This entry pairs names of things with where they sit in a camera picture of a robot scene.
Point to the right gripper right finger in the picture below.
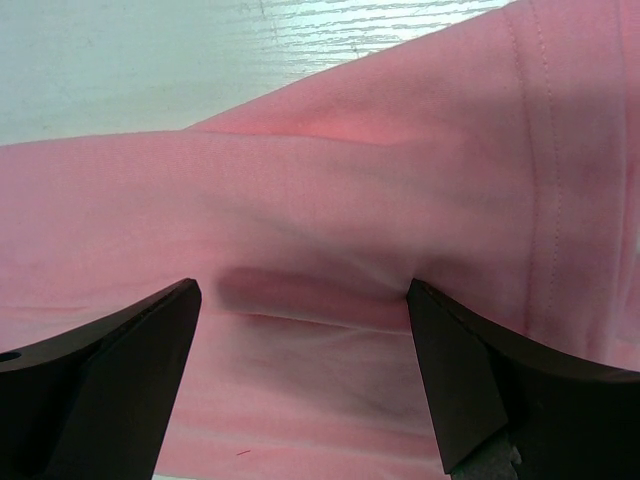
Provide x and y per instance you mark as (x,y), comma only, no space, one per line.
(506,407)

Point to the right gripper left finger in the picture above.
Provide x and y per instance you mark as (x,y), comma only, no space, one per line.
(94,402)

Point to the pink t-shirt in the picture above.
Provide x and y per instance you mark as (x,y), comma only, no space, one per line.
(497,160)

